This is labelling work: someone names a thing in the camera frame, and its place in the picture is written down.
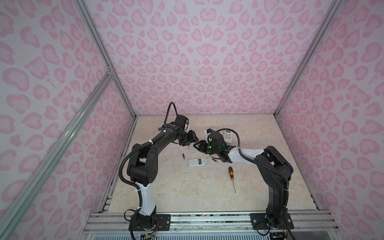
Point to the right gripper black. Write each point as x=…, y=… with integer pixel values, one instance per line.
x=202, y=145

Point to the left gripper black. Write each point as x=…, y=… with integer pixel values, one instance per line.
x=192, y=138

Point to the red white remote control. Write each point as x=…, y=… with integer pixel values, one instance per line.
x=198, y=162

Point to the orange black screwdriver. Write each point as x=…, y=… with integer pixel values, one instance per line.
x=231, y=172

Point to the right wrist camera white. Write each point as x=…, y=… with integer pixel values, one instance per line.
x=207, y=133

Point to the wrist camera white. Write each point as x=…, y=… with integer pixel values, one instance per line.
x=207, y=133
x=182, y=121

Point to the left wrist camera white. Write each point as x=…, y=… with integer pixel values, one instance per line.
x=182, y=121

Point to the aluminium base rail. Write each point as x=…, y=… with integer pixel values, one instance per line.
x=302, y=225

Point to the aluminium left corner post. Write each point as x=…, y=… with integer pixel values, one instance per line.
x=91, y=26

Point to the aluminium corner post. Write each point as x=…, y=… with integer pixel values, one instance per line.
x=328, y=19
x=91, y=26

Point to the aluminium right corner post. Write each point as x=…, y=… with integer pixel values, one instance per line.
x=328, y=19

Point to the aluminium diagonal frame bar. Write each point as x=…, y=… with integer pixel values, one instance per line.
x=21, y=204

